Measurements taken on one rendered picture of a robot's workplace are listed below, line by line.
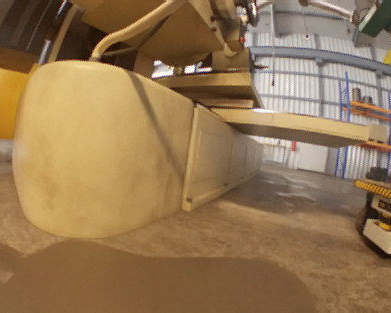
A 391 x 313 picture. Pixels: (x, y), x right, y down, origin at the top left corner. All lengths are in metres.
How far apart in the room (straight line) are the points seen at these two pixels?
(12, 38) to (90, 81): 0.72
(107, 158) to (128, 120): 0.14
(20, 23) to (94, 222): 1.09
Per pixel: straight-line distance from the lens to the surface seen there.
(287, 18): 9.92
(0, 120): 2.84
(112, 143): 0.59
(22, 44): 1.17
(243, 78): 1.35
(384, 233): 0.99
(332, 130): 1.43
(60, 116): 0.60
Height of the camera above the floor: 0.36
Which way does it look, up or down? 3 degrees down
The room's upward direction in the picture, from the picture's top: 8 degrees clockwise
